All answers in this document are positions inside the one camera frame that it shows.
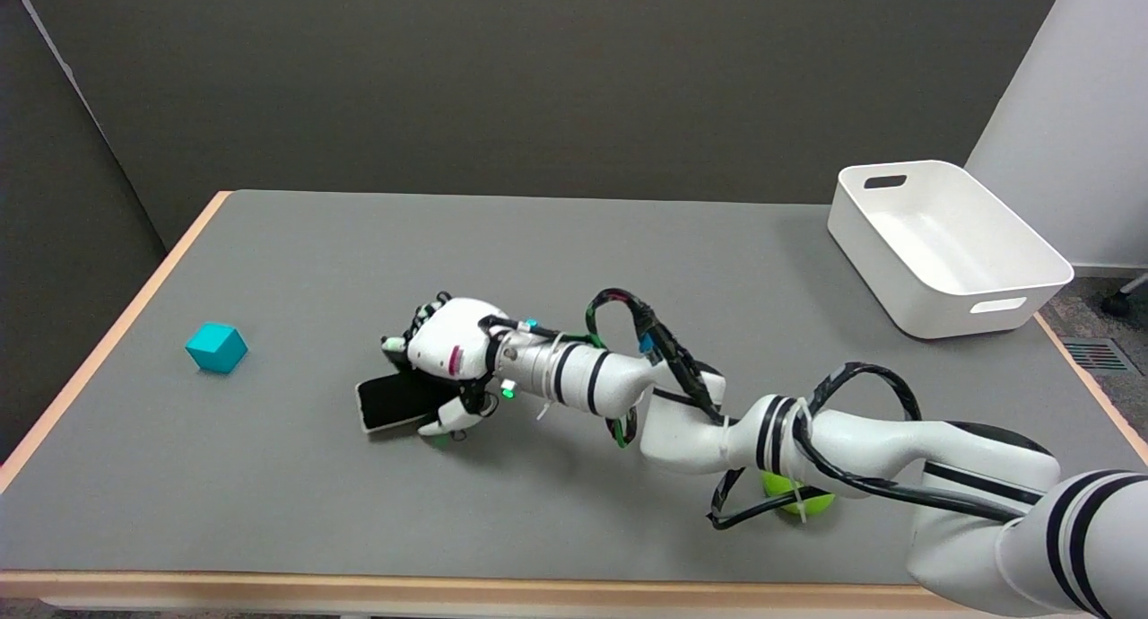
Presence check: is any floor vent grille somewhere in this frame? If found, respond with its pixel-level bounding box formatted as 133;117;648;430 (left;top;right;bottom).
1060;336;1138;376

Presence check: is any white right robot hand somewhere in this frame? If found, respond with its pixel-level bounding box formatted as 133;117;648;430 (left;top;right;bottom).
381;294;509;439

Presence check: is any black and white blackboard eraser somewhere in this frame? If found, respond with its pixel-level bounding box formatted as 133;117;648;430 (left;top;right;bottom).
355;372;454;435

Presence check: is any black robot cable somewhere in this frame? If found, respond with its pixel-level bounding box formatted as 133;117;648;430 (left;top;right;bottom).
585;288;1025;532

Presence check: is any blue cube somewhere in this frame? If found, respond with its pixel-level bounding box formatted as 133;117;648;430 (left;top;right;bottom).
185;322;249;374

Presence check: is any white plastic bin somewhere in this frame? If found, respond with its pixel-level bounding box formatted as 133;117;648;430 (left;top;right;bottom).
826;160;1075;340

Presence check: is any green pear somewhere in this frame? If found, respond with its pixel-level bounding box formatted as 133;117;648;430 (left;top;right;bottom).
761;472;837;519

